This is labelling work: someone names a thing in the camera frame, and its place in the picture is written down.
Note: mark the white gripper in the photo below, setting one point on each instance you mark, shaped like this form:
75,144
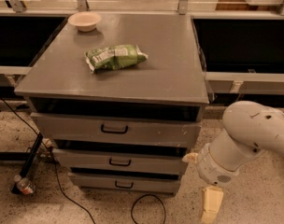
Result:
211,168

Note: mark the grey drawer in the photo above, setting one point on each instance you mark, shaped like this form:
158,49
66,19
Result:
120,162
127,183
147,132

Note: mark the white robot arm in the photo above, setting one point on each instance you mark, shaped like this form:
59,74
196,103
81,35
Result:
249,129

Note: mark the grey bottom drawer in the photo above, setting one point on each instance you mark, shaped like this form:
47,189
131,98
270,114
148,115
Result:
127,183

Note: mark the grey drawer cabinet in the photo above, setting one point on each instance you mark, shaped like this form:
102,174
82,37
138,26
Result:
168,86

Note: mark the grey top drawer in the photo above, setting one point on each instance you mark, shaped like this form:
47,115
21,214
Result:
147,132

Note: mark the green chip bag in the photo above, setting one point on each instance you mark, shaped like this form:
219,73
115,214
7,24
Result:
114,58

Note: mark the black metal leg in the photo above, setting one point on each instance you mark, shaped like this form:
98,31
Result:
26,167

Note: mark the plastic bottle on floor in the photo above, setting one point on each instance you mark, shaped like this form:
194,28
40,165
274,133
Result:
24,185

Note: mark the beige bowl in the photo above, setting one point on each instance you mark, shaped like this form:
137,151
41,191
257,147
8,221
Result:
84,21

